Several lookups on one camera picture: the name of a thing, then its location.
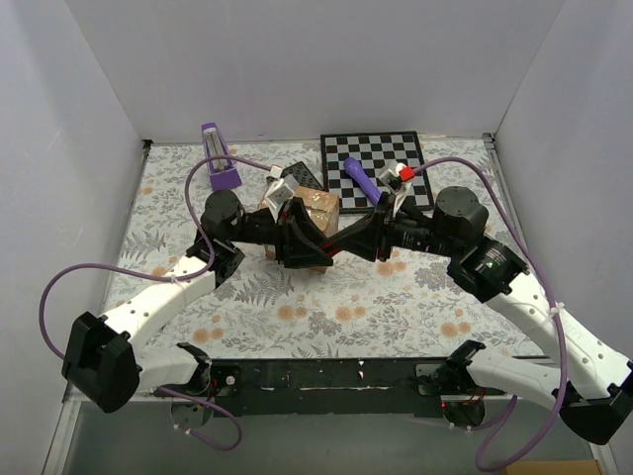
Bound black white chessboard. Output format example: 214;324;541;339
320;131;424;215

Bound brown cardboard boxes on floor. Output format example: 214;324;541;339
500;459;604;475

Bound purple toy microphone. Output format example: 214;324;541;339
343;156;381;205

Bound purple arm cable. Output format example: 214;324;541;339
39;155;271;451
409;156;570;471

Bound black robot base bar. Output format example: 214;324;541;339
152;340;489;418

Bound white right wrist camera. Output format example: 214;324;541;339
378;161;415;214

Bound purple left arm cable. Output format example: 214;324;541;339
39;155;271;451

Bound purple capped clear bottle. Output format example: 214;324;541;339
201;123;242;191

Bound grey studded building plate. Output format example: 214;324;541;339
281;161;324;191

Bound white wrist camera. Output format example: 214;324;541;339
378;161;415;214
263;165;299;220

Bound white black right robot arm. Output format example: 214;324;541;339
321;186;632;445

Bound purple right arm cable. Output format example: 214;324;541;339
409;156;570;471

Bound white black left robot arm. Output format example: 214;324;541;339
62;190;332;414

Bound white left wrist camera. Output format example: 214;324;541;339
263;165;299;220

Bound brown cardboard express box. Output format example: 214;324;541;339
264;185;341;275

